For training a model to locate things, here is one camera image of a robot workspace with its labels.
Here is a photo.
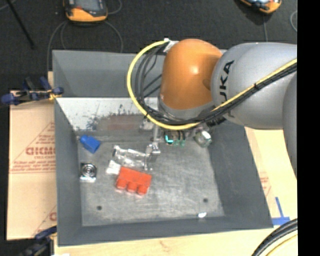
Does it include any small white plastic piece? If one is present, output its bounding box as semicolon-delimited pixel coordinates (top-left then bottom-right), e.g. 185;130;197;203
105;160;121;175

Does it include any silver round metal part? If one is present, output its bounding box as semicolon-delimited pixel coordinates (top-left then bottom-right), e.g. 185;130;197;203
79;161;98;184

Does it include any grey metal bin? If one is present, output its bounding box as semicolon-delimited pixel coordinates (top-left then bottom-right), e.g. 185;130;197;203
51;49;274;246

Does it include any brown cardboard board red print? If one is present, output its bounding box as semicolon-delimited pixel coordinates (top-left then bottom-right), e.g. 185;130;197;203
6;71;278;241

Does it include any blue plastic block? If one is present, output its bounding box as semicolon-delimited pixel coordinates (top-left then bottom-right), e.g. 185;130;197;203
79;134;101;154

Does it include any red toy building block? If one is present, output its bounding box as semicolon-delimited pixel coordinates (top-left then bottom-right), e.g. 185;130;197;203
114;166;153;199

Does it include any clear plastic bottle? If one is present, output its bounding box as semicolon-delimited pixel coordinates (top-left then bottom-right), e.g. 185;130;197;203
111;144;148;169

